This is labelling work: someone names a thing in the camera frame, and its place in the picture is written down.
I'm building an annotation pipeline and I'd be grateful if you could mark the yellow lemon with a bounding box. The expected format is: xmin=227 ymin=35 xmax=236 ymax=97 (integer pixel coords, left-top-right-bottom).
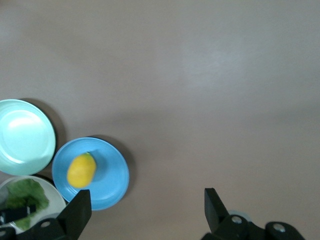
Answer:
xmin=66 ymin=152 xmax=97 ymax=189

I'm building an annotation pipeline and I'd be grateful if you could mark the beige plate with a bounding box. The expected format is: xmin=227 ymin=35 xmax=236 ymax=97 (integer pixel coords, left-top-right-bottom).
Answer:
xmin=0 ymin=175 xmax=67 ymax=235

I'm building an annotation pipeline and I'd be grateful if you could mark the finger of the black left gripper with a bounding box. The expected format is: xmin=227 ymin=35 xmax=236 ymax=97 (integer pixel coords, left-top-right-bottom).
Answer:
xmin=0 ymin=204 xmax=37 ymax=225

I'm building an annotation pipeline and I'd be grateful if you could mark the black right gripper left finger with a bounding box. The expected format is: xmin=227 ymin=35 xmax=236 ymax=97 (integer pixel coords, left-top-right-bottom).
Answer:
xmin=0 ymin=189 xmax=92 ymax=240

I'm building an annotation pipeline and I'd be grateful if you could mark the green lettuce leaf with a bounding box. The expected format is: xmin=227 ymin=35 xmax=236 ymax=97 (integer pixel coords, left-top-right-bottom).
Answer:
xmin=4 ymin=178 xmax=50 ymax=231

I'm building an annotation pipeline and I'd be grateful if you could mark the blue plate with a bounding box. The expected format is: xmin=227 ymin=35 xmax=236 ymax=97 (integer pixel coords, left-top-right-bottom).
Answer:
xmin=51 ymin=137 xmax=130 ymax=212

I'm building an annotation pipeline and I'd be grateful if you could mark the mint green plate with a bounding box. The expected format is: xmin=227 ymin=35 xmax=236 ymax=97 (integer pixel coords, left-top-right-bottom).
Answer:
xmin=0 ymin=99 xmax=57 ymax=176

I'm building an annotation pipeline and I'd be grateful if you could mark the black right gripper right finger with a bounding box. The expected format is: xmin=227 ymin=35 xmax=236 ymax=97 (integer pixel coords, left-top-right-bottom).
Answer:
xmin=201 ymin=187 xmax=306 ymax=240

